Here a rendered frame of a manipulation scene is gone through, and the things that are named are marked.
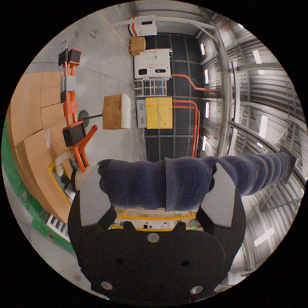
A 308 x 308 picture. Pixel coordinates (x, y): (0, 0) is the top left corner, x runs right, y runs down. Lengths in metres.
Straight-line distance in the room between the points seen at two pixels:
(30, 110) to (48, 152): 0.54
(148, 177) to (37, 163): 0.61
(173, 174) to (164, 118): 7.37
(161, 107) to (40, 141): 7.34
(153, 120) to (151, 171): 7.36
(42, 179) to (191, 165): 0.76
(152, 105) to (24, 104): 7.30
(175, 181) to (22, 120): 1.16
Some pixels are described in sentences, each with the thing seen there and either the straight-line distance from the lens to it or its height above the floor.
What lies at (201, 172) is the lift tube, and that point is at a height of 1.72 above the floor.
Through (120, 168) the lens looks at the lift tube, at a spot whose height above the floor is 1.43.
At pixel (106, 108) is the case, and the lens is 2.00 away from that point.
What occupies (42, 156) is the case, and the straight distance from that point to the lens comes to 0.71.
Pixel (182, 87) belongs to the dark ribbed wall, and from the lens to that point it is 11.19.
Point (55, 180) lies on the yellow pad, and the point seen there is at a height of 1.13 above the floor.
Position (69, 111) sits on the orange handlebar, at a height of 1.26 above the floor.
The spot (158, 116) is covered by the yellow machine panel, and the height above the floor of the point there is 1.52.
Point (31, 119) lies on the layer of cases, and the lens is 1.13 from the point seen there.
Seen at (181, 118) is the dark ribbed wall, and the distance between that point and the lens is 11.20.
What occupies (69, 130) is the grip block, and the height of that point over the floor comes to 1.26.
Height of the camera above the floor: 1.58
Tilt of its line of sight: 2 degrees down
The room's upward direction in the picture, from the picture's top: 89 degrees clockwise
